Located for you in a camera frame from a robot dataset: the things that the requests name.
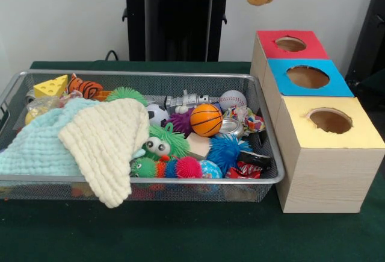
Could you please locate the cream waffle cloth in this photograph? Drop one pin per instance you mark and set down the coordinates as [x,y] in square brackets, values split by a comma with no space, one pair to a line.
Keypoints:
[102,147]

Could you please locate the wooden box with three holes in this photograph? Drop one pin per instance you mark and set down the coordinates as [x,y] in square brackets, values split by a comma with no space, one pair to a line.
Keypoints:
[325,180]

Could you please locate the silver mesh bin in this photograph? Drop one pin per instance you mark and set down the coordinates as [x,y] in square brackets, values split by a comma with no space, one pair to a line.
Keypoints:
[210,181]

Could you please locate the black upright panel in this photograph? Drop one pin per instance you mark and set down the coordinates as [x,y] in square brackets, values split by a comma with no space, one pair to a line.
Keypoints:
[373,33]

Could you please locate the white baseball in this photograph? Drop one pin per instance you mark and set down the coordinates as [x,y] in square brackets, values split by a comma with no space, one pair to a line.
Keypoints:
[233,99]

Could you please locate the silver robot toy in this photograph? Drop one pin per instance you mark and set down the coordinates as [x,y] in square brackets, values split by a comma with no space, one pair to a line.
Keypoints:
[186,101]

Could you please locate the orange basketball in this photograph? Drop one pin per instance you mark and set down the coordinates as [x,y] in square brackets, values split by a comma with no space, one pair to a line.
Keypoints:
[207,120]

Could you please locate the small soccer ball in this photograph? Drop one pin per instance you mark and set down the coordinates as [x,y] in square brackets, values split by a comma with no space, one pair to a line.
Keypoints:
[158,114]

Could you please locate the blue spiky ball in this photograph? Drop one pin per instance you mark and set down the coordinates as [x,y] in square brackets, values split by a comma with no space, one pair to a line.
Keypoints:
[225,153]

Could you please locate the green spiky monster with eyes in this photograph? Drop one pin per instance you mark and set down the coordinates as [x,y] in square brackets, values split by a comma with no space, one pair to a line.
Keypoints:
[174,141]

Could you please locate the multicolour spiky caterpillar toy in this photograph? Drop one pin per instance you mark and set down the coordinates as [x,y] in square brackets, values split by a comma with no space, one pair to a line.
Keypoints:
[189,167]

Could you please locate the yellow cheese wedge toy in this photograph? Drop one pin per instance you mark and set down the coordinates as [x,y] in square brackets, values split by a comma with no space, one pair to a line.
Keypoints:
[49,86]

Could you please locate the dark green tablecloth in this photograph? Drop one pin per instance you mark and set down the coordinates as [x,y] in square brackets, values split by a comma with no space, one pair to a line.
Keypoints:
[180,232]

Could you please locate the light blue waffle cloth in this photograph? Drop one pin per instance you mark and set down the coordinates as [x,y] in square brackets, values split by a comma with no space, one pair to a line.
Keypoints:
[33,153]

